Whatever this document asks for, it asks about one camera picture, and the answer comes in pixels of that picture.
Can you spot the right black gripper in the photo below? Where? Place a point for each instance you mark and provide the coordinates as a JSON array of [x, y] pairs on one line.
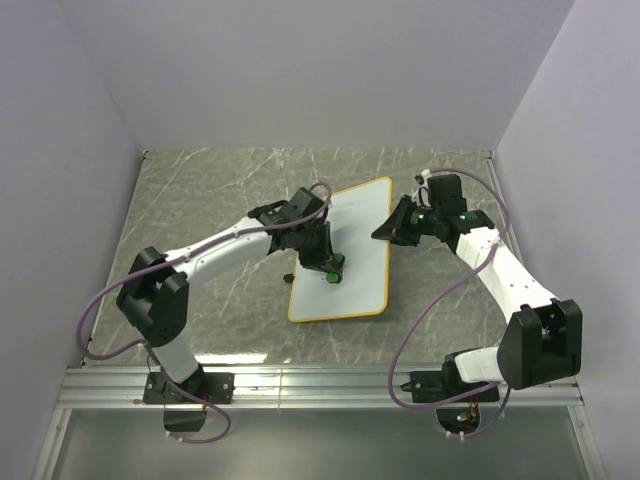
[[395, 226]]

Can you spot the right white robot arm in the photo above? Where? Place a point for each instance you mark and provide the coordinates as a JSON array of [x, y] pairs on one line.
[[543, 337]]

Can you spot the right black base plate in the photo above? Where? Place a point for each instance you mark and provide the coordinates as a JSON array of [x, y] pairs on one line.
[[433, 386]]

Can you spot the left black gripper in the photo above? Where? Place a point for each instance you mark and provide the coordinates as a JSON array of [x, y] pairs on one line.
[[326, 254]]

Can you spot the aluminium mounting rail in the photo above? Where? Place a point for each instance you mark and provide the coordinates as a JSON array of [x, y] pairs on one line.
[[255, 387]]

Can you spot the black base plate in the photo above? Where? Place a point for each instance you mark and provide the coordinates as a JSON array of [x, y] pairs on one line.
[[216, 388], [433, 386]]

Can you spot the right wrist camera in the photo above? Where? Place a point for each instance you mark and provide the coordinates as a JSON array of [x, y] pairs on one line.
[[421, 194]]

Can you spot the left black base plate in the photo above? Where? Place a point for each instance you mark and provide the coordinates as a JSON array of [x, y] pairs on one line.
[[216, 388]]

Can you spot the green whiteboard eraser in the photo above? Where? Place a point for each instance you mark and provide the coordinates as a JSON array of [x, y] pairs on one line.
[[334, 274]]

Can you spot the yellow framed whiteboard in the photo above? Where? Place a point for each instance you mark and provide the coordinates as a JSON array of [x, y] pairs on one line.
[[354, 214]]

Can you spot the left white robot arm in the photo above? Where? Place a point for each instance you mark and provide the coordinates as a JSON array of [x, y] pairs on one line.
[[155, 297]]

